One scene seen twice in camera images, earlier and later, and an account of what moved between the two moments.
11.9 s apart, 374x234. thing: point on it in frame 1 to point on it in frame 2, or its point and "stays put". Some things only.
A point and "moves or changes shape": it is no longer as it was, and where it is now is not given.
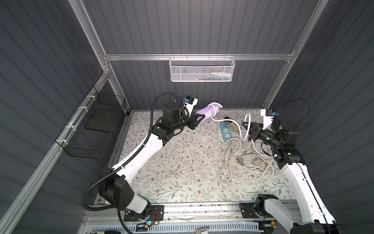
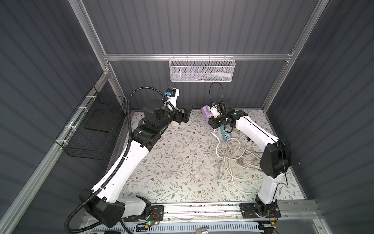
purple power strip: x=208 y=112 moves or changes shape
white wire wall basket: x=202 y=69 stays put
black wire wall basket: x=90 y=131 stays put
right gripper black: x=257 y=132 to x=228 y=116
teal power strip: x=226 y=132 stays put
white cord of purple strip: x=253 y=147 moves or changes shape
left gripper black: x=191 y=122 to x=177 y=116
